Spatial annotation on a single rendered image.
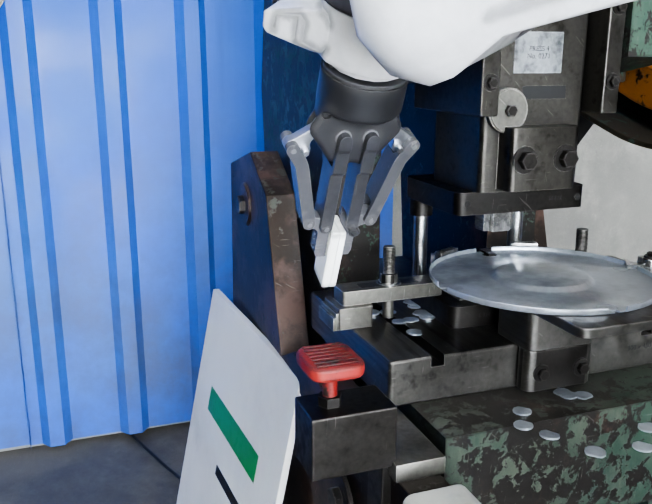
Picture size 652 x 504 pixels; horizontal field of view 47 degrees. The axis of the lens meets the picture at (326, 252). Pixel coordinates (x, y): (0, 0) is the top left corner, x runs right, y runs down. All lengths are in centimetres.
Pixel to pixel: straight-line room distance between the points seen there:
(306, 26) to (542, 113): 47
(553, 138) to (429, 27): 56
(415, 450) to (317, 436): 13
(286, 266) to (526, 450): 50
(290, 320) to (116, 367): 104
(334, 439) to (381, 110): 35
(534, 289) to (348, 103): 42
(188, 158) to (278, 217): 85
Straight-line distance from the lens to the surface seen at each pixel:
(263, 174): 127
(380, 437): 81
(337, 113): 63
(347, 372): 76
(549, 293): 95
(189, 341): 220
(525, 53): 99
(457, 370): 96
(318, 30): 61
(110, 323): 215
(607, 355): 109
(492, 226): 107
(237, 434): 140
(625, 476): 106
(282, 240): 123
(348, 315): 100
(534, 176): 98
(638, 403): 102
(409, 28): 45
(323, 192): 70
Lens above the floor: 106
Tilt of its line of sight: 15 degrees down
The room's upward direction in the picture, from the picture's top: straight up
